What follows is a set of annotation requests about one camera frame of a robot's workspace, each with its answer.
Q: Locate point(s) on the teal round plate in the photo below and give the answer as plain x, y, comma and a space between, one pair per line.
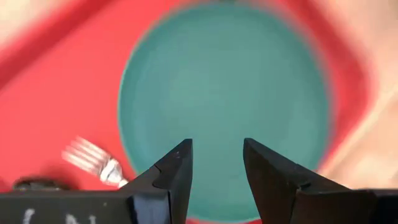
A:
217, 77

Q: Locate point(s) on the red plastic tray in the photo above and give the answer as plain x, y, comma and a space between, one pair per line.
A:
62, 93

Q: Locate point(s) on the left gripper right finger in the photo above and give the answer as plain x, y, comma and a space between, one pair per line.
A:
273, 186

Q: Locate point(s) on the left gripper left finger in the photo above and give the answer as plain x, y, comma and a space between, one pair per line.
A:
174, 174

